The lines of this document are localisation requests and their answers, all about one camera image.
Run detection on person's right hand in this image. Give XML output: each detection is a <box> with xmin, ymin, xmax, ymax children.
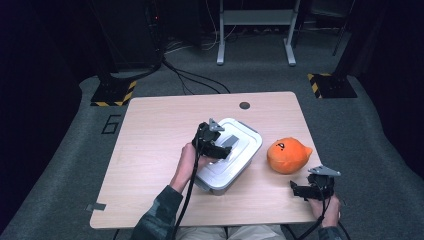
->
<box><xmin>307</xmin><ymin>194</ymin><xmax>342</xmax><ymax>228</ymax></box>

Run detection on thick black floor cable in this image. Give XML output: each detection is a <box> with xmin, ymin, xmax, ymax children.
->
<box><xmin>109</xmin><ymin>0</ymin><xmax>168</xmax><ymax>82</ymax></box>

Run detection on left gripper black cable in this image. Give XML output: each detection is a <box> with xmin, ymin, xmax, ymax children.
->
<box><xmin>170</xmin><ymin>124</ymin><xmax>205</xmax><ymax>240</ymax></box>

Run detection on clear brown storage box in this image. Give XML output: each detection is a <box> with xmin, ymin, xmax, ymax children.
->
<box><xmin>194</xmin><ymin>117</ymin><xmax>264</xmax><ymax>196</ymax></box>

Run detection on person's beige trousers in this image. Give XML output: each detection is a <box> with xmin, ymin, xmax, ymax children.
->
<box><xmin>174</xmin><ymin>224</ymin><xmax>288</xmax><ymax>240</ymax></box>

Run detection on dark curtain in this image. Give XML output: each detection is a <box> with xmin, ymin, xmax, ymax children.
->
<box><xmin>346</xmin><ymin>0</ymin><xmax>424</xmax><ymax>179</ymax></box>
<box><xmin>0</xmin><ymin>0</ymin><xmax>101</xmax><ymax>229</ymax></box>

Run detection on white metal desk frame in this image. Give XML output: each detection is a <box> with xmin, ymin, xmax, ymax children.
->
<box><xmin>216</xmin><ymin>0</ymin><xmax>302</xmax><ymax>67</ymax></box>

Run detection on black equipment cabinet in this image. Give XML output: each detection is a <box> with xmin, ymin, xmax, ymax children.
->
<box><xmin>89</xmin><ymin>0</ymin><xmax>165</xmax><ymax>72</ymax></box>

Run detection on orange plush toy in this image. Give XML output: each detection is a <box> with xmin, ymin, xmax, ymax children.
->
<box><xmin>266</xmin><ymin>136</ymin><xmax>314</xmax><ymax>176</ymax></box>

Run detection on person's left hand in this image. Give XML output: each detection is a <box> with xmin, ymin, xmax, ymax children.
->
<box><xmin>177</xmin><ymin>142</ymin><xmax>218</xmax><ymax>178</ymax></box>

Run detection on hazard striped black stand base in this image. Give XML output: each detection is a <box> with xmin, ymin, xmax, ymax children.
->
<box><xmin>306</xmin><ymin>72</ymin><xmax>358</xmax><ymax>100</ymax></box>
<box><xmin>90</xmin><ymin>79</ymin><xmax>138</xmax><ymax>108</ymax></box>

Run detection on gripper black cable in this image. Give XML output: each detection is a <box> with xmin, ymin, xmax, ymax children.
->
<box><xmin>295</xmin><ymin>194</ymin><xmax>334</xmax><ymax>240</ymax></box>
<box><xmin>170</xmin><ymin>124</ymin><xmax>205</xmax><ymax>240</ymax></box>

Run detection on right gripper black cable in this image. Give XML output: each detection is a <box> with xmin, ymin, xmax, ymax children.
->
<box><xmin>295</xmin><ymin>194</ymin><xmax>334</xmax><ymax>240</ymax></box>

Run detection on thin black floor cables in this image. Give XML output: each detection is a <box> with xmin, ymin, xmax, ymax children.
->
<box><xmin>162</xmin><ymin>59</ymin><xmax>232</xmax><ymax>95</ymax></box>

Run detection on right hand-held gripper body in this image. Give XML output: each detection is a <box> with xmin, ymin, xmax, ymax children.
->
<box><xmin>307</xmin><ymin>165</ymin><xmax>342</xmax><ymax>202</ymax></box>

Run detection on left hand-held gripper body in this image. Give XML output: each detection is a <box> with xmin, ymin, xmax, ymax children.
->
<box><xmin>192</xmin><ymin>118</ymin><xmax>225</xmax><ymax>152</ymax></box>

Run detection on white floor cables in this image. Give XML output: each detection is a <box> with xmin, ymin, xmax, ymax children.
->
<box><xmin>164</xmin><ymin>0</ymin><xmax>242</xmax><ymax>54</ymax></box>

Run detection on white plastic box lid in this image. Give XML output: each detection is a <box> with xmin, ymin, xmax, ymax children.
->
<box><xmin>195</xmin><ymin>117</ymin><xmax>263</xmax><ymax>189</ymax></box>

